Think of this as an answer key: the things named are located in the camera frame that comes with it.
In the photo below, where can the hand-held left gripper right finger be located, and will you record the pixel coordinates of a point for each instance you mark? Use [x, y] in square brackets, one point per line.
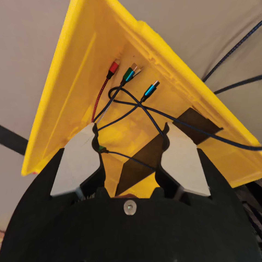
[184, 168]

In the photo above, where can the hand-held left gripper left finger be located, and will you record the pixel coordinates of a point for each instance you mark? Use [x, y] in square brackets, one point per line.
[75, 163]

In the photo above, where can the yellow plastic bin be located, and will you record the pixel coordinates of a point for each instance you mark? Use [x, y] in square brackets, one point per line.
[82, 73]

